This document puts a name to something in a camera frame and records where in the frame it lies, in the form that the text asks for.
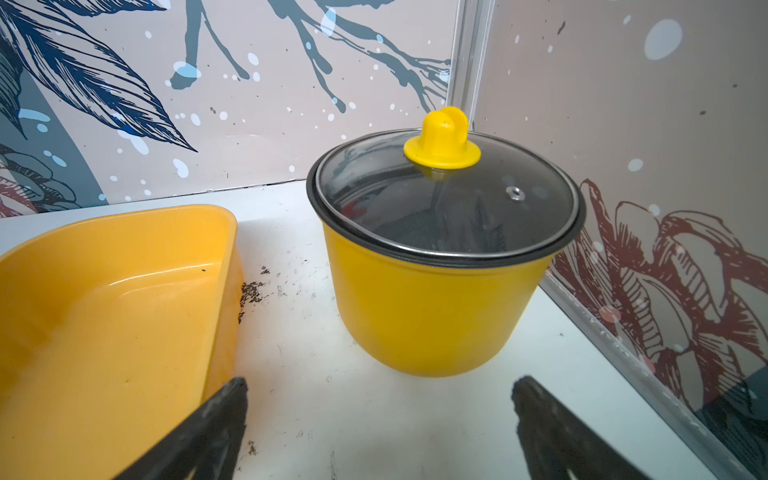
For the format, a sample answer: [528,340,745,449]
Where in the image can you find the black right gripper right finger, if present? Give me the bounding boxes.
[511,376,649,480]

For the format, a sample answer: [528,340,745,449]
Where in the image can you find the glass lid yellow knob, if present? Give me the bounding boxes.
[307,107,586,268]

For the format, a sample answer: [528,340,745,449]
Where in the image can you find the yellow pot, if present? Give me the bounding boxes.
[305,128,587,379]

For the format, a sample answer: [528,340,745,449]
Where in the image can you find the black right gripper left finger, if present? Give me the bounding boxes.
[117,377,248,480]

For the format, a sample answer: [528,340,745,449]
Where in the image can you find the yellow storage box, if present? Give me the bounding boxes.
[1,205,244,479]

